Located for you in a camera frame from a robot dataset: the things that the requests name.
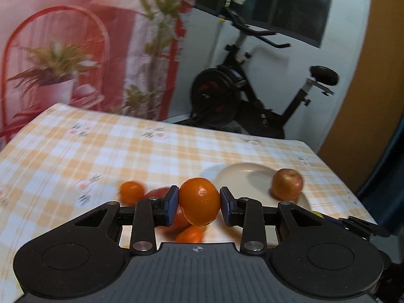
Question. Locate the bright red apple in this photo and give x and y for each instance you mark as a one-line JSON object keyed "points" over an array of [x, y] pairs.
{"points": [[178, 221]]}

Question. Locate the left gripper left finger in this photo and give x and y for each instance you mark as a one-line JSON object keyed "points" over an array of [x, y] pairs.
{"points": [[148, 214]]}

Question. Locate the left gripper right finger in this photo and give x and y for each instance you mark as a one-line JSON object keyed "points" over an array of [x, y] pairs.
{"points": [[246, 213]]}

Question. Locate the dark window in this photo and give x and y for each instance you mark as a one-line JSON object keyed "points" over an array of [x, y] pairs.
{"points": [[304, 20]]}

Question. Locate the orange tangerine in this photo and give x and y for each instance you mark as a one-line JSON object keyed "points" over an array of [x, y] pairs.
{"points": [[192, 234], [131, 192], [199, 201]]}

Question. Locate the printed chair backdrop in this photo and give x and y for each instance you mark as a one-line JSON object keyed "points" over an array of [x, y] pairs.
{"points": [[117, 56]]}

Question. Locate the dark red apple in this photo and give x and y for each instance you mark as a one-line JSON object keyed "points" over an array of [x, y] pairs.
{"points": [[287, 185]]}

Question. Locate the plaid floral tablecloth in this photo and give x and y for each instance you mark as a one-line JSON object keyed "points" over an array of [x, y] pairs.
{"points": [[68, 161]]}

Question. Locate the beige round plate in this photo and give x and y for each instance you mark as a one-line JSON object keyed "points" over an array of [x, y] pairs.
{"points": [[249, 180]]}

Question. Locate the black exercise bike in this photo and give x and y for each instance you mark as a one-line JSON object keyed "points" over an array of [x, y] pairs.
{"points": [[223, 99]]}

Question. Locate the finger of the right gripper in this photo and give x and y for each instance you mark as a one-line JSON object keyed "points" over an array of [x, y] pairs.
{"points": [[357, 226]]}

